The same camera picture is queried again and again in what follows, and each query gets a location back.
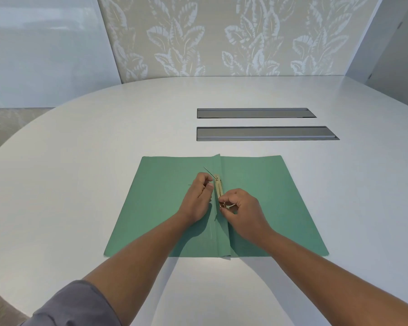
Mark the person's right hand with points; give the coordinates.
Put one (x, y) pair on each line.
(248, 213)

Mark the person's left hand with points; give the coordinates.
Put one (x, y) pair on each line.
(193, 200)

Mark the person's left thumb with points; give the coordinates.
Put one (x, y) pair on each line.
(208, 189)

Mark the person's right thumb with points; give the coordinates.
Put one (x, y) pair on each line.
(232, 209)

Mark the brass metal file fastener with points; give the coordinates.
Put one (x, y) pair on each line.
(219, 186)

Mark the person's right forearm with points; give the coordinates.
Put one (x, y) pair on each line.
(329, 281)

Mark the person's left forearm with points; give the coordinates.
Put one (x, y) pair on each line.
(139, 264)

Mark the green paper file folder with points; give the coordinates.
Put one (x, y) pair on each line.
(163, 207)

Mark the grey shirt sleeve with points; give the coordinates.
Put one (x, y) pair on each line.
(71, 307)

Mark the white door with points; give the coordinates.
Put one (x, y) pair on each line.
(394, 57)

